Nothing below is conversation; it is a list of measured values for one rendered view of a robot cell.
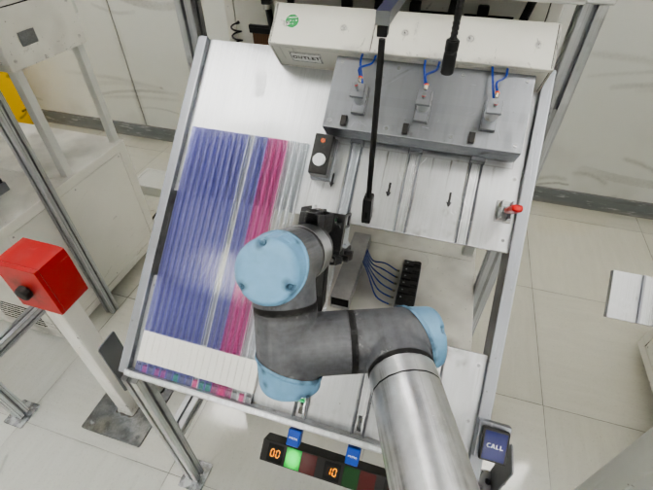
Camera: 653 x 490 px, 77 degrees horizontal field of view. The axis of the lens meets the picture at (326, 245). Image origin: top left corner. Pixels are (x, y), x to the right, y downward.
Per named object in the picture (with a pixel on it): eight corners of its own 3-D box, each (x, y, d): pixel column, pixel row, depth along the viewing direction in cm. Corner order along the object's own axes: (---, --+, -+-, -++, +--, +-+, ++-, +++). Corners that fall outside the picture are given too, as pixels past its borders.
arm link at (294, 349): (354, 402, 46) (351, 306, 44) (254, 409, 45) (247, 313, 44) (346, 371, 54) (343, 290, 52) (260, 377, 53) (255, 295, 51)
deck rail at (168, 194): (145, 367, 88) (125, 373, 82) (137, 365, 88) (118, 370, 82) (220, 52, 92) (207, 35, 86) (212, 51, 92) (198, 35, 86)
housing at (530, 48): (529, 108, 78) (554, 70, 65) (289, 80, 89) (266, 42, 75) (535, 68, 79) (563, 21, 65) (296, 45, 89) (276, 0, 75)
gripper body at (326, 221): (355, 213, 66) (339, 219, 55) (345, 263, 68) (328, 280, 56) (310, 204, 68) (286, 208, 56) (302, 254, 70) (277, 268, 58)
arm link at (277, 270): (231, 315, 43) (224, 235, 42) (269, 289, 54) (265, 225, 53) (302, 317, 41) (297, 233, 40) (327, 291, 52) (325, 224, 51)
